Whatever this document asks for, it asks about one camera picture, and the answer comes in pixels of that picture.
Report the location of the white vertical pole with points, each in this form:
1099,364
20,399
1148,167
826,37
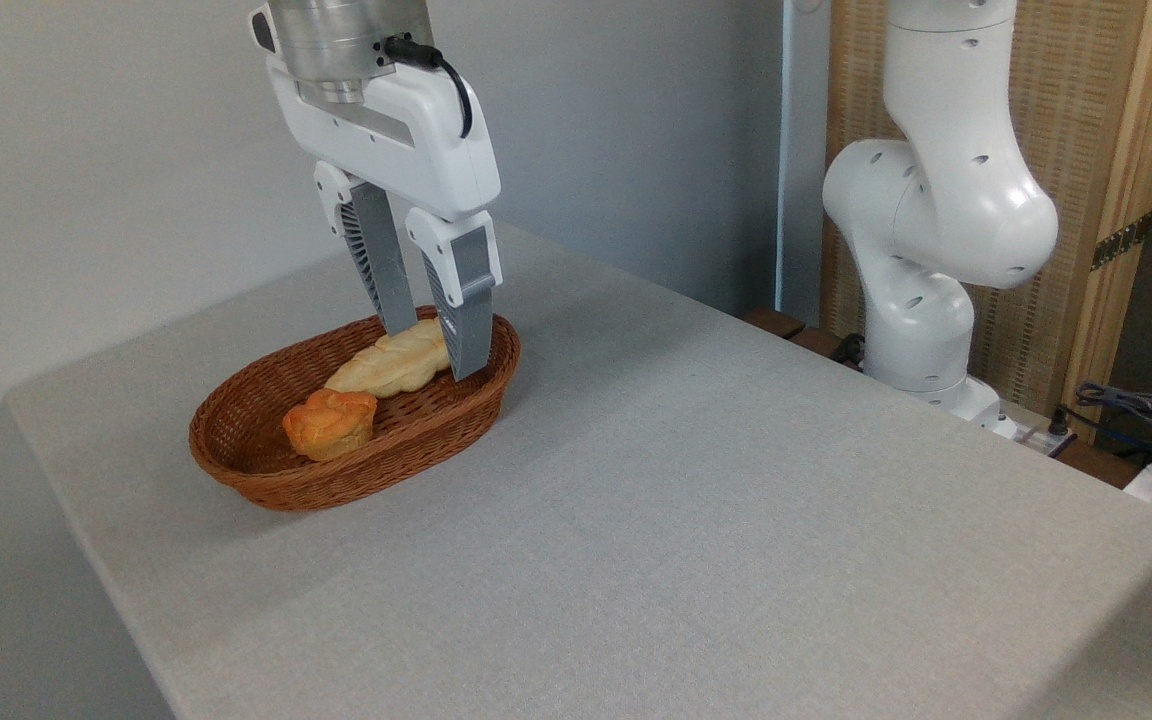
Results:
787,150

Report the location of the round orange bread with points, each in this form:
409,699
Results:
328,425

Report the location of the black plug on white box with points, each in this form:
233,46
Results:
1058,425

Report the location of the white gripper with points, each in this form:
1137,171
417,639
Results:
426,140

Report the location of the brass screen hinge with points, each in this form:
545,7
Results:
1121,242

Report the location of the long braided bread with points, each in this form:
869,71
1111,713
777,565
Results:
391,365

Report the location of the brown wicker basket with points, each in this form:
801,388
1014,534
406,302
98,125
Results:
246,440

